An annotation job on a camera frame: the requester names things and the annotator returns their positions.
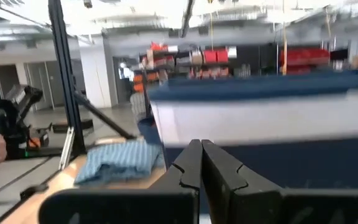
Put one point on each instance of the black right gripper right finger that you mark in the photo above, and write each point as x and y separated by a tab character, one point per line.
259	207

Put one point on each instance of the shelf rack with orange bins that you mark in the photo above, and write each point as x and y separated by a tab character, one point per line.
143	74

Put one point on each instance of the large red bin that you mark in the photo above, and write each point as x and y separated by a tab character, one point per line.
293	59
318	57

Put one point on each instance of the blue fabric basket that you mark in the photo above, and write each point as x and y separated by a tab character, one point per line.
259	118

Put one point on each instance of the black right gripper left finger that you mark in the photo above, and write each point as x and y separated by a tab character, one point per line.
120	207

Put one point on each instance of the silver metal bar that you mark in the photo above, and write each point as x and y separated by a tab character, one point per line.
67	147

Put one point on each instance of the blue plastic tub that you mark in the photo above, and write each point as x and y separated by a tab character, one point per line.
149	130

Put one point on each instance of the long ceiling light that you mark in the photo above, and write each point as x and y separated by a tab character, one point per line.
187	18

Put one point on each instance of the small red bin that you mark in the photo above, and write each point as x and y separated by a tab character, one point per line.
210	56
222	56

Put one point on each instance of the blue patterned folded cloth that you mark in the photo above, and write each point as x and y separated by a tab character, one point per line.
120	161

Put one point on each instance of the black table clamp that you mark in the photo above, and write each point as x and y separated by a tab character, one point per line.
33	191

